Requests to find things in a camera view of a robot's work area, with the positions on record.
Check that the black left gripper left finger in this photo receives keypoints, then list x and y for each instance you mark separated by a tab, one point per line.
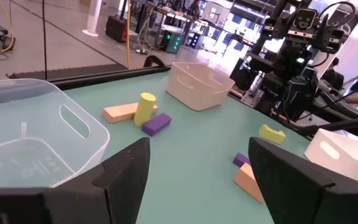
117	186

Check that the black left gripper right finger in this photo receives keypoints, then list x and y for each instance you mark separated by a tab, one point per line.
291	193

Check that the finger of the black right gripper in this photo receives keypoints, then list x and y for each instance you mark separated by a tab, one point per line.
323	31
284	26

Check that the yellow arch block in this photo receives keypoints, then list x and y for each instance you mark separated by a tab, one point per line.
270	134

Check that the yellow cylinder block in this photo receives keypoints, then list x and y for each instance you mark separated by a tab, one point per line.
145	109

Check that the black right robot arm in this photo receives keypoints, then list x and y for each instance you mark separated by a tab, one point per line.
297	93

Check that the orange rectangular block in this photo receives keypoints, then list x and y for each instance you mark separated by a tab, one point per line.
247	182
117	112

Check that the purple rectangular block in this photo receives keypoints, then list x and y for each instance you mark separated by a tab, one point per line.
155	124
240	159

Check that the opaque white plastic bin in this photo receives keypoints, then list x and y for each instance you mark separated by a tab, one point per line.
346	165

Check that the black stand bar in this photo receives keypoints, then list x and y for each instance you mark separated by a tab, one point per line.
346	124

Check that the green table mat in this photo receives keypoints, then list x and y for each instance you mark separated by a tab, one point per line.
197	149

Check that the milky translucent plastic bin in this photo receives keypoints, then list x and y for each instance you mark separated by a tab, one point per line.
194	96

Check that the black box green lights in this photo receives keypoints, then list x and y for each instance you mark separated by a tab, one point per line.
171	42

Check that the clear plastic bin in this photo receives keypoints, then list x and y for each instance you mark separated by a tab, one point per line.
11	124

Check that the black case red side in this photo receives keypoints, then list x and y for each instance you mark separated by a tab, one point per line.
115	29

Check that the white pillar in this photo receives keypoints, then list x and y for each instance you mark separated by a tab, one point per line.
92	18

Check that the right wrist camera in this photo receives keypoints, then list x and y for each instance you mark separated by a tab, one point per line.
305	18

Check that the black table frame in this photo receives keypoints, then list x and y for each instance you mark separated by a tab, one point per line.
89	80

